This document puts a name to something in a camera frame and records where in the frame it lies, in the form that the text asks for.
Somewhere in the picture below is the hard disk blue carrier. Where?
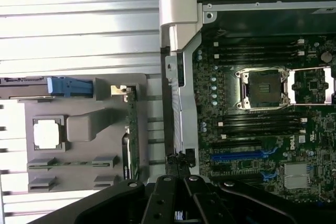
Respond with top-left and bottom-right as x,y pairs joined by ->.
0,76 -> 95,102

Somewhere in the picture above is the grey open PC case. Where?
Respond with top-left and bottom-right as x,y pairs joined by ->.
159,0 -> 336,209

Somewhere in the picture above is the CPU socket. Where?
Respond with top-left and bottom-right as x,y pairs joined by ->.
235,67 -> 291,110

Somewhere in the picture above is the metal socket cover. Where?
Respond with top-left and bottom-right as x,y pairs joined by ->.
287,66 -> 336,106

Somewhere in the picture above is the long black expansion slot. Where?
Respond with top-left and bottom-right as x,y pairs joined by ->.
211,141 -> 262,149

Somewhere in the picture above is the silver chipset heatsink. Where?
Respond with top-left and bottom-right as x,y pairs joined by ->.
284,163 -> 310,189

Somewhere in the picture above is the green motherboard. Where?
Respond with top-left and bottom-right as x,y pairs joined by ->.
193,31 -> 336,205

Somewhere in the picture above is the blue expansion slot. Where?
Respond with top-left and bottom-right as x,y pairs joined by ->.
211,152 -> 265,161

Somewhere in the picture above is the silver CPU chip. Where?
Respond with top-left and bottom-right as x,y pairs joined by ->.
33,119 -> 65,148

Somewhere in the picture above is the grey parts rack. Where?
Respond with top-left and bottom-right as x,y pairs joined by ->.
0,73 -> 148,195

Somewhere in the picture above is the green RAM stick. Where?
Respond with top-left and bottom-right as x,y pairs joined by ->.
27,161 -> 111,169

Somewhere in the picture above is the black RAM slot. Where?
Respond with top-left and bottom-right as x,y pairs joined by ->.
219,127 -> 307,134
217,121 -> 308,129

